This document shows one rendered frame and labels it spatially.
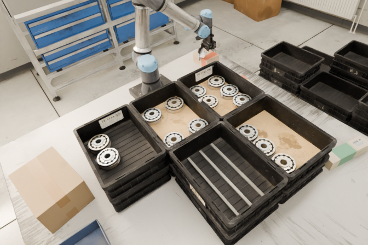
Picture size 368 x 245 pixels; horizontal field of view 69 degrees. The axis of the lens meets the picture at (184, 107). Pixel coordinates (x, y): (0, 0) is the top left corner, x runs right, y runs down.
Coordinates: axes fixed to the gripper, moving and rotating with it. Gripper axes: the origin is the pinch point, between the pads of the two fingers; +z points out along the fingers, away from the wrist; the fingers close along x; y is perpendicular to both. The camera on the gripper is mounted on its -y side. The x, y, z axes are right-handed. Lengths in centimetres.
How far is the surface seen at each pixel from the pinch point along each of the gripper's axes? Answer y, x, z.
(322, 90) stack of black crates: 61, 69, 37
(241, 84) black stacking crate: 51, -19, -14
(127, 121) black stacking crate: 25, -80, -8
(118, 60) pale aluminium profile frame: -140, -16, 61
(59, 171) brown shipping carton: 35, -119, -11
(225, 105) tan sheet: 53, -33, -8
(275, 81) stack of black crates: 29, 50, 35
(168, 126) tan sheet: 44, -65, -8
